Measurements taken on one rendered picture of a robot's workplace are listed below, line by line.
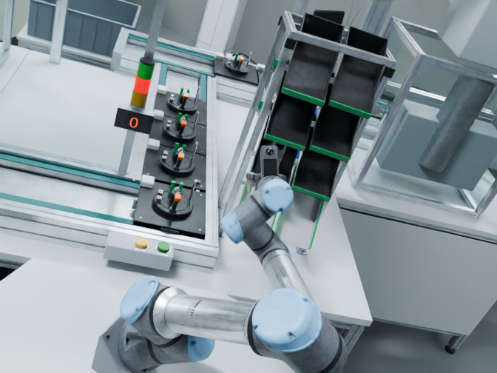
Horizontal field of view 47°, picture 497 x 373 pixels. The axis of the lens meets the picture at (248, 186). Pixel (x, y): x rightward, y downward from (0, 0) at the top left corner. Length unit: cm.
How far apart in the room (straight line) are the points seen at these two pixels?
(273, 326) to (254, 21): 491
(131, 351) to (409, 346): 220
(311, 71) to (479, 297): 188
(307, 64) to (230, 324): 92
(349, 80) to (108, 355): 106
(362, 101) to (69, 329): 108
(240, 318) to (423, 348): 243
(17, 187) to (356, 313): 122
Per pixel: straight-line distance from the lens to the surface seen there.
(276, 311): 108
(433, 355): 352
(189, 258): 191
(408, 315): 326
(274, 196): 136
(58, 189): 205
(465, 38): 263
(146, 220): 191
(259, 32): 581
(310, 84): 175
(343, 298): 210
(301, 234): 200
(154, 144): 225
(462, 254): 304
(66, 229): 188
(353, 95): 180
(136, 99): 190
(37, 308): 174
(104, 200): 203
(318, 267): 217
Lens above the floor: 216
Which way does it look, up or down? 32 degrees down
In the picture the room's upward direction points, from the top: 21 degrees clockwise
